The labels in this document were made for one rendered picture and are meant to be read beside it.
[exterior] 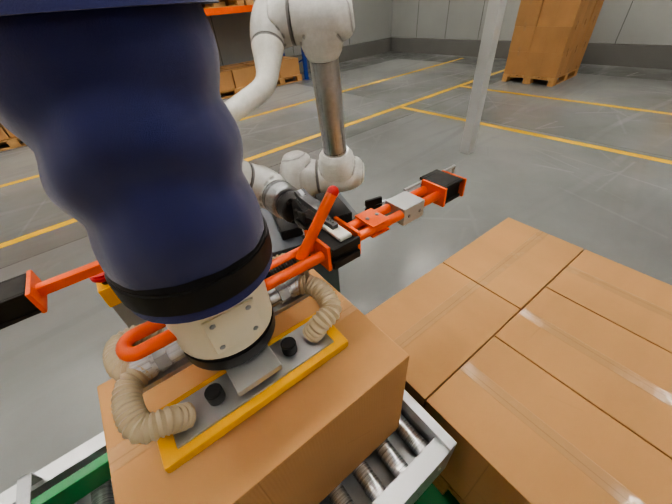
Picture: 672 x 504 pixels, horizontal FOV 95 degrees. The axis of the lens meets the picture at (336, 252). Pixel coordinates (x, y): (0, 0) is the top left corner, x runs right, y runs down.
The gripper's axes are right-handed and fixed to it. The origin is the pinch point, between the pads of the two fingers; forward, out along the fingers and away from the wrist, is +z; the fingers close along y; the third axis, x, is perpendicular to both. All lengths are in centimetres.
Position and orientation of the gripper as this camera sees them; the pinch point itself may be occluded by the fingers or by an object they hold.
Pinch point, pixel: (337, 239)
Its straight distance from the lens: 65.4
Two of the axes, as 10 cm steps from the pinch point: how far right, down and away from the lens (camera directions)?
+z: 6.0, 4.7, -6.5
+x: -7.9, 4.2, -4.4
